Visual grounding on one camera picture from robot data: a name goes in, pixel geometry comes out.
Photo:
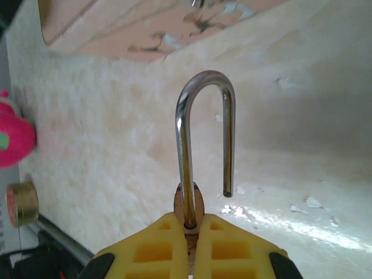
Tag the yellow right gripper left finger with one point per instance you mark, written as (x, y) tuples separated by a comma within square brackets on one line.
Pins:
[(130, 258)]

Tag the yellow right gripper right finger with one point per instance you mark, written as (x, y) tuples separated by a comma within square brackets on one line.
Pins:
[(247, 258)]

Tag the silver metal hook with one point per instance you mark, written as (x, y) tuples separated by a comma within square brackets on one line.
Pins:
[(182, 130)]

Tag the pink cartoon tin box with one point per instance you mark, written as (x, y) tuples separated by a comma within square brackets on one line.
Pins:
[(116, 26)]

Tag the round red and gold tin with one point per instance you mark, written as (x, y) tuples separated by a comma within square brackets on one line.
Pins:
[(24, 203)]

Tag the white plush doll with glasses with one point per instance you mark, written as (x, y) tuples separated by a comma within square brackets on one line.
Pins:
[(14, 139)]

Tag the aluminium mounting rail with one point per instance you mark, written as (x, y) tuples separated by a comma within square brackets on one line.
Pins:
[(64, 238)]

